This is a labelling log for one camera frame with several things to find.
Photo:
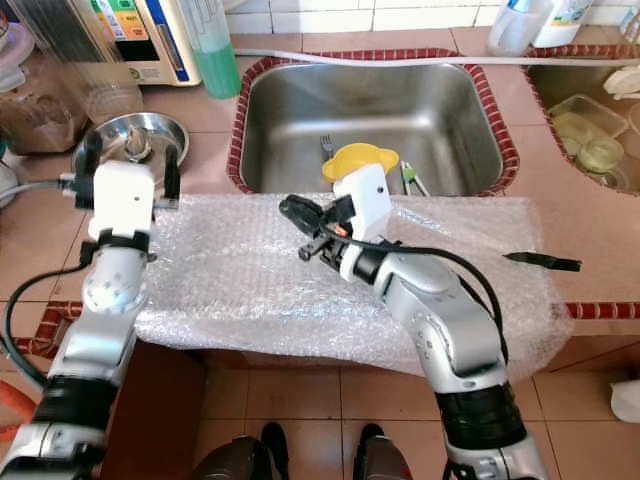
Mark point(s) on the clear ribbed plastic jar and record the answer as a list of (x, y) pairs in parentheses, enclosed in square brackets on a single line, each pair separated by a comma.
[(75, 50)]

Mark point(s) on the yellow plastic bowl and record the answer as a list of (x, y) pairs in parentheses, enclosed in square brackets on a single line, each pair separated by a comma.
[(360, 158)]

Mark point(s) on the robot leg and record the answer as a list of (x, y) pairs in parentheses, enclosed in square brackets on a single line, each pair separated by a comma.
[(230, 458), (385, 460)]

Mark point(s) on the clear plastic food container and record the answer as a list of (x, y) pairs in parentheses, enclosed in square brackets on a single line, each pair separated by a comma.
[(588, 140)]

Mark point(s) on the white object on floor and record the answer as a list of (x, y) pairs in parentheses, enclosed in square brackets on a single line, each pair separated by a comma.
[(628, 400)]

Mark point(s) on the white printed bottle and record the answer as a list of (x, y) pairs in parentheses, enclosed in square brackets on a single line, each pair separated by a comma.
[(570, 20)]

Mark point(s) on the clear bubble wrap sheet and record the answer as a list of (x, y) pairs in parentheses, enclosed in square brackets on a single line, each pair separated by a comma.
[(240, 290)]

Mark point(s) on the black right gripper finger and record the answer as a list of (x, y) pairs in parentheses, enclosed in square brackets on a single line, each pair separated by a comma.
[(315, 207), (300, 220)]

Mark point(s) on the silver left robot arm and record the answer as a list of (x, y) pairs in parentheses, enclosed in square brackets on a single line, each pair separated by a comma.
[(100, 330)]

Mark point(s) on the metal fork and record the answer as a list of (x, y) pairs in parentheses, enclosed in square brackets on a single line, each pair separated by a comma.
[(325, 147)]

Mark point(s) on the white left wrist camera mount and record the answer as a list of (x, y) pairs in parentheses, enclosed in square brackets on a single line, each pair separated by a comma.
[(125, 200)]

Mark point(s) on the robot left leg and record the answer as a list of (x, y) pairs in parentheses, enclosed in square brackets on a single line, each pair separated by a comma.
[(230, 458)]

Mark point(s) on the clear bottle with green liquid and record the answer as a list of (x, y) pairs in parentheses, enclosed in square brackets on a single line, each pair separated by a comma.
[(218, 70)]

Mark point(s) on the robot right leg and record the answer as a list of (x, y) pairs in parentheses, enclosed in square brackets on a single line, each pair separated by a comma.
[(385, 460)]

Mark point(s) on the stainless steel bowl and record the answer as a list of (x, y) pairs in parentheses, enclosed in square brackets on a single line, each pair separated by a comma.
[(160, 130)]

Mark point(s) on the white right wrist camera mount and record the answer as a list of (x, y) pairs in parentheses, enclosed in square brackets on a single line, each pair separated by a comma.
[(365, 200)]

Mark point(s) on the metal spoon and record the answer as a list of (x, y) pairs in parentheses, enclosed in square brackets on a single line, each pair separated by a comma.
[(135, 143)]

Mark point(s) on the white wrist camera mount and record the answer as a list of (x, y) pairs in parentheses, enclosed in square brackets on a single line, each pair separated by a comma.
[(125, 200), (365, 200)]

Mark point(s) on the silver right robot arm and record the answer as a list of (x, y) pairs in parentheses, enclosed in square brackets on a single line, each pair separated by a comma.
[(455, 340)]

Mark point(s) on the white water ionizer appliance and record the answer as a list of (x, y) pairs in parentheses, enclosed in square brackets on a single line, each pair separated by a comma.
[(155, 45)]

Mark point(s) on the small stainless steel sink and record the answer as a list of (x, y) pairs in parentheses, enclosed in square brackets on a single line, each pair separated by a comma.
[(548, 85)]

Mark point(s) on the grey tube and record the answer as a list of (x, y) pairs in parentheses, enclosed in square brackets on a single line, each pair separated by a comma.
[(360, 58)]

